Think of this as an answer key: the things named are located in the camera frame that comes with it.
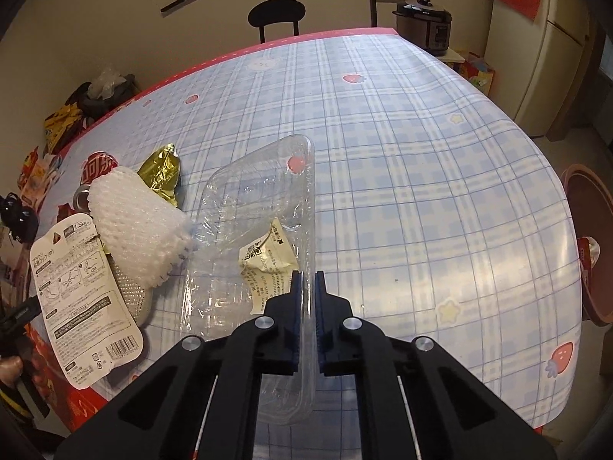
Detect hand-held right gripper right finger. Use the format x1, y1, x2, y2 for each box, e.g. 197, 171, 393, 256
315, 271, 559, 460

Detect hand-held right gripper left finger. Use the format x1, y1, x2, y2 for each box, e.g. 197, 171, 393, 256
55, 271, 303, 460

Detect clear plastic tray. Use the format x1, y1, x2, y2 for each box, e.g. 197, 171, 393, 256
179, 134, 319, 425

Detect red snack packet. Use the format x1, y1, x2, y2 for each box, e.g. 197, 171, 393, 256
74, 151, 120, 212

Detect gold foil wrapper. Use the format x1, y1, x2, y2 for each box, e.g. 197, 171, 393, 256
139, 144, 183, 209

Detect brown trash bin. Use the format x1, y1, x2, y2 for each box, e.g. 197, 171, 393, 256
562, 163, 613, 324

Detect person's left hand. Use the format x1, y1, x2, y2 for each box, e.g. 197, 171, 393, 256
0, 358, 22, 386

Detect cream paper label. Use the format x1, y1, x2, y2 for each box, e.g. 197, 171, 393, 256
239, 218, 300, 314

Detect white printed package card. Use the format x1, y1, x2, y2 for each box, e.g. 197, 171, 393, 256
30, 213, 144, 390

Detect silver mesh scrubber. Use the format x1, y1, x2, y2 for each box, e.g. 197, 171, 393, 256
108, 254, 156, 324

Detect colourful snack packets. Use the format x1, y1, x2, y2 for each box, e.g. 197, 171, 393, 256
19, 146, 63, 202

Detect white foam fruit net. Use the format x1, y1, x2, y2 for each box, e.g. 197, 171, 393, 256
89, 165, 197, 288

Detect yellow snack bag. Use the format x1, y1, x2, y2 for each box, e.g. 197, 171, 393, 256
44, 105, 84, 154

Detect black plastic bag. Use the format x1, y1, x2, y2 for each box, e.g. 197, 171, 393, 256
77, 69, 139, 120

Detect colourful shopping bag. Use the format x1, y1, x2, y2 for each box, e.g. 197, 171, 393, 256
457, 52, 496, 97

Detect black round-back chair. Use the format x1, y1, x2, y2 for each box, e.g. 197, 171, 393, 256
248, 0, 306, 44

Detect brown electric pressure cooker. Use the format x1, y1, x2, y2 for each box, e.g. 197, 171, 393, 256
392, 0, 453, 56

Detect black rack with white shelf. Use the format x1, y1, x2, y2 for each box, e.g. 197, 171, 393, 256
366, 0, 465, 65

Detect cream refrigerator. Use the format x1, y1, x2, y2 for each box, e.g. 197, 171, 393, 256
484, 0, 592, 137

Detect black cable bundle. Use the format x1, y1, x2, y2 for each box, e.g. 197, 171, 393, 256
0, 194, 39, 243

